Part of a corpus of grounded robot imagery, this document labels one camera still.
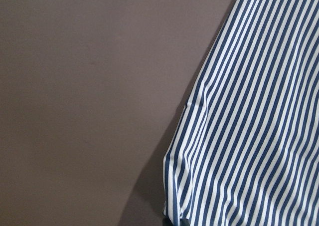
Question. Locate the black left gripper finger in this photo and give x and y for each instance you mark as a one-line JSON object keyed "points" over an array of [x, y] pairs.
{"points": [[168, 222]]}

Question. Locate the navy white striped polo shirt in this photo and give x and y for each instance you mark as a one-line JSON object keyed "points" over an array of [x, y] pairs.
{"points": [[246, 149]]}

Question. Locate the brown paper table cover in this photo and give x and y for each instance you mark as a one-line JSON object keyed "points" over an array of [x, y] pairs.
{"points": [[91, 92]]}

